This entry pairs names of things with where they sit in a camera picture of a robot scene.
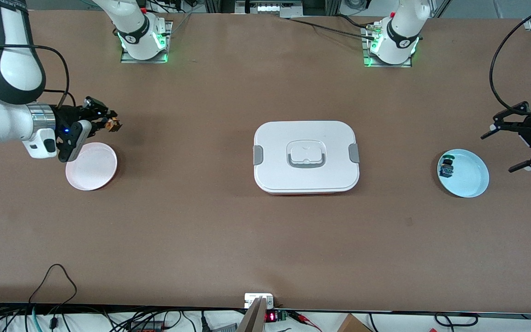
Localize silver equipment frame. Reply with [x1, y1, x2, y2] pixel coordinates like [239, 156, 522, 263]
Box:
[235, 0, 304, 18]

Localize brown cardboard box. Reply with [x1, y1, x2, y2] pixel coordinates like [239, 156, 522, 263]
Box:
[337, 314, 373, 332]

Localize light blue round plate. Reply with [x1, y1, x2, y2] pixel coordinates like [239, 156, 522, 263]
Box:
[437, 149, 490, 198]

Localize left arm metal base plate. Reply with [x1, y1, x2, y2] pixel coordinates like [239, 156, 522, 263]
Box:
[361, 25, 413, 68]

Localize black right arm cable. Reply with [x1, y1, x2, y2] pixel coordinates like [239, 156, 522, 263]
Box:
[0, 44, 71, 109]

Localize black cable to arm base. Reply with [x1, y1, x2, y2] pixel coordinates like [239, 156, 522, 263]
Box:
[289, 15, 377, 40]

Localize teal cable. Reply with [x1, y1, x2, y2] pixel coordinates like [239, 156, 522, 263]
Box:
[24, 307, 41, 332]

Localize white lidded container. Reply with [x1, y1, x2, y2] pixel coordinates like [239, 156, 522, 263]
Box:
[253, 121, 360, 195]

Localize thin black looped cable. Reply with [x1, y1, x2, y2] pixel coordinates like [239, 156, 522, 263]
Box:
[28, 264, 78, 306]

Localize white mount bracket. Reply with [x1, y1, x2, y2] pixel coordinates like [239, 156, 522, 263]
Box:
[244, 293, 274, 308]

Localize pink round plate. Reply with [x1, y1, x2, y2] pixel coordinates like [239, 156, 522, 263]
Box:
[65, 142, 118, 191]

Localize red clip leads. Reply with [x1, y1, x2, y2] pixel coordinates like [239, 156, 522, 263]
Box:
[289, 311, 322, 332]

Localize black coiled cable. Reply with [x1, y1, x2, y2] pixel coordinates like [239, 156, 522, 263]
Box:
[434, 313, 479, 327]

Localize aluminium camera mount profile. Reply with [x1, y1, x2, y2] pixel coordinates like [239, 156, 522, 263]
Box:
[236, 297, 267, 332]

